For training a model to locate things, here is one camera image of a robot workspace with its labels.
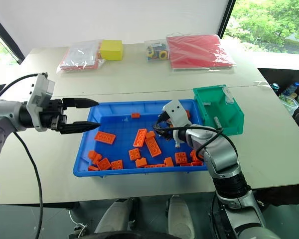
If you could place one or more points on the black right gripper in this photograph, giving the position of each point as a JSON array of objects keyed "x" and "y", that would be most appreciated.
[{"x": 165, "y": 125}]

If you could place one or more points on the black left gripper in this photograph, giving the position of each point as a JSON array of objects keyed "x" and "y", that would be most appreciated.
[{"x": 53, "y": 113}]

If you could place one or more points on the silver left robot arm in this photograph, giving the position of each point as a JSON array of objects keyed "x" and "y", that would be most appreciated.
[{"x": 5, "y": 112}]

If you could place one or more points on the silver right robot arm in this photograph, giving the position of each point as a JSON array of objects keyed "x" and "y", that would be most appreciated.
[{"x": 219, "y": 154}]

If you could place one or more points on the blue plastic bin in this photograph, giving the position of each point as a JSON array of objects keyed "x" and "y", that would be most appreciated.
[{"x": 119, "y": 149}]

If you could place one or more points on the green plastic bin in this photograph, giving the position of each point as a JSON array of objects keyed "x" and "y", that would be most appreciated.
[{"x": 214, "y": 112}]

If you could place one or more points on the white label on bin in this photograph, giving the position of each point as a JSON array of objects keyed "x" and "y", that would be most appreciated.
[{"x": 228, "y": 95}]

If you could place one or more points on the small orange brick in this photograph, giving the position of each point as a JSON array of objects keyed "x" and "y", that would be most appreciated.
[
  {"x": 188, "y": 114},
  {"x": 93, "y": 168},
  {"x": 135, "y": 115},
  {"x": 169, "y": 162},
  {"x": 150, "y": 134},
  {"x": 197, "y": 164},
  {"x": 186, "y": 164},
  {"x": 141, "y": 163}
]

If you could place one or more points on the long orange brick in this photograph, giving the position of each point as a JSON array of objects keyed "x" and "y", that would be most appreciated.
[
  {"x": 154, "y": 166},
  {"x": 153, "y": 147}
]

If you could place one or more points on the orange four-stud brick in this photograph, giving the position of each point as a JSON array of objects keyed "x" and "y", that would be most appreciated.
[
  {"x": 116, "y": 164},
  {"x": 134, "y": 154},
  {"x": 104, "y": 164},
  {"x": 181, "y": 158}
]

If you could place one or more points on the flat orange six-stud brick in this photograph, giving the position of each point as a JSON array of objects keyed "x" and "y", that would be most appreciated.
[{"x": 104, "y": 137}]

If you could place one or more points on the grey battery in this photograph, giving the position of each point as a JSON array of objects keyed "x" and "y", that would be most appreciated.
[
  {"x": 206, "y": 103},
  {"x": 216, "y": 122}
]

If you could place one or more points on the bag of white red sheets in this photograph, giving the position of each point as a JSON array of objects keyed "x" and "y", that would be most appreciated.
[{"x": 79, "y": 56}]

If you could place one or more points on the yellow box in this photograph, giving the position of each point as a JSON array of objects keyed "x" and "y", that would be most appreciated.
[{"x": 111, "y": 49}]

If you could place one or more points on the clear box of coloured rings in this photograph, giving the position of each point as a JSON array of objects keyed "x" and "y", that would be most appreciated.
[{"x": 156, "y": 51}]

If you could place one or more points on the white rounded robot leg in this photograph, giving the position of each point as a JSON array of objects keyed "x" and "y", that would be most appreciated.
[
  {"x": 115, "y": 216},
  {"x": 180, "y": 216}
]

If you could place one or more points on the red sheets in plastic bag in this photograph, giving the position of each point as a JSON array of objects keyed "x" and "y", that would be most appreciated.
[{"x": 199, "y": 51}]

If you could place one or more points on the dark bottle with blue cap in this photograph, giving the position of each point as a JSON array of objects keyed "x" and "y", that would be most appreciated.
[{"x": 275, "y": 87}]

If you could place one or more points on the clear plastic bag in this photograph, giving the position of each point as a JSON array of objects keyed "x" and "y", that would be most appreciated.
[{"x": 287, "y": 101}]

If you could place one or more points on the clear water bottle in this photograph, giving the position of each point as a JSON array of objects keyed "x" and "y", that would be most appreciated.
[{"x": 290, "y": 89}]

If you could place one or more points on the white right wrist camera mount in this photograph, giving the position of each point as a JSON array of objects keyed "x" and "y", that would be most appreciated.
[{"x": 177, "y": 114}]

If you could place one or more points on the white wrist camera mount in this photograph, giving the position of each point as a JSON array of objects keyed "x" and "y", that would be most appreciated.
[
  {"x": 177, "y": 114},
  {"x": 41, "y": 89}
]

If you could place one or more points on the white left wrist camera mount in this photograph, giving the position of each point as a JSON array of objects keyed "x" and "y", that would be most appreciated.
[{"x": 41, "y": 89}]

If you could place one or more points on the black window frame bar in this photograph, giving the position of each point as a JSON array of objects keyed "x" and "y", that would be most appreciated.
[
  {"x": 226, "y": 18},
  {"x": 7, "y": 37}
]

